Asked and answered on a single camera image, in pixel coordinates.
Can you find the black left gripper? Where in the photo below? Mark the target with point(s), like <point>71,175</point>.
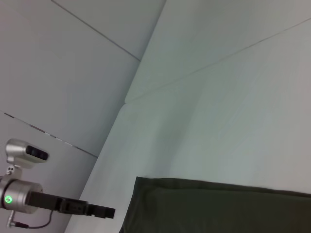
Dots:
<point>53,202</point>

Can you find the dark green printed t-shirt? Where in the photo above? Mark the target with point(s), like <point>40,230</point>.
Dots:
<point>218,208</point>

